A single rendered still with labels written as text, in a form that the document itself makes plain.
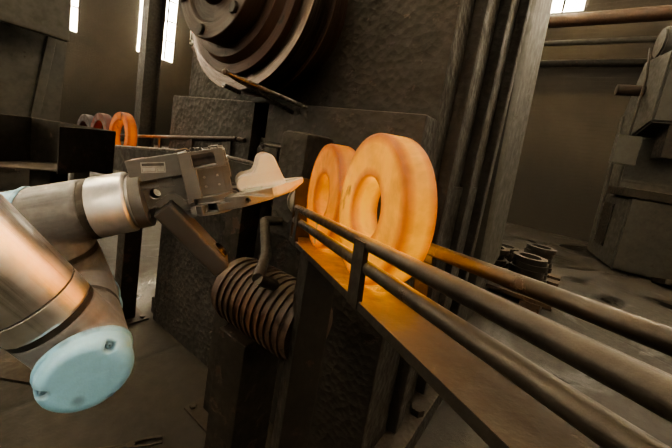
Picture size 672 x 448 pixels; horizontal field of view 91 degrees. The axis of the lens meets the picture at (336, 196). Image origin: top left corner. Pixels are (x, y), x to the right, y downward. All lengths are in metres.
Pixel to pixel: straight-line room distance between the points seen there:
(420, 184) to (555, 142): 6.41
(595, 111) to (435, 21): 6.03
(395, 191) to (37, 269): 0.30
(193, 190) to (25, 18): 3.08
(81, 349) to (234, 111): 0.80
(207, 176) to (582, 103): 6.55
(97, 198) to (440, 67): 0.63
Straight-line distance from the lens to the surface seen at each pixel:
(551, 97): 6.81
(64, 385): 0.40
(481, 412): 0.20
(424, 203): 0.28
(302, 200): 0.56
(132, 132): 1.48
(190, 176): 0.43
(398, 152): 0.30
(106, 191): 0.45
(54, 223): 0.47
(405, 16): 0.84
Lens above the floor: 0.77
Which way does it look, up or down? 8 degrees down
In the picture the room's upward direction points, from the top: 9 degrees clockwise
